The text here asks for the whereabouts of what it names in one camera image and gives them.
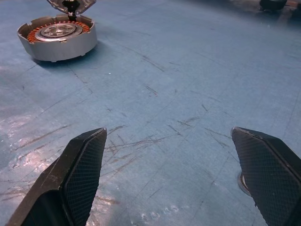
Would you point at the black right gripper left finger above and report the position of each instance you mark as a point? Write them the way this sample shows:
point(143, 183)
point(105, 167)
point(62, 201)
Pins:
point(70, 179)

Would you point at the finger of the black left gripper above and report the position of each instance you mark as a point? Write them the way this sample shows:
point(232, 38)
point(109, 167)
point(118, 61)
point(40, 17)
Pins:
point(71, 11)

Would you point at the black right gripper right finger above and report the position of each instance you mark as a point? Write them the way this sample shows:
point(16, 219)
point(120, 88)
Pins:
point(270, 176)

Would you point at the round metal plate with holes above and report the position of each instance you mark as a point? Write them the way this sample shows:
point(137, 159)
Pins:
point(83, 5)

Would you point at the silver motor housing with copper windings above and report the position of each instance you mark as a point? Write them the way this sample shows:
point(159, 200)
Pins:
point(63, 46)

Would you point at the black rounded object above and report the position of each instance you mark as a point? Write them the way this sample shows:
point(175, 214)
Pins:
point(272, 4)

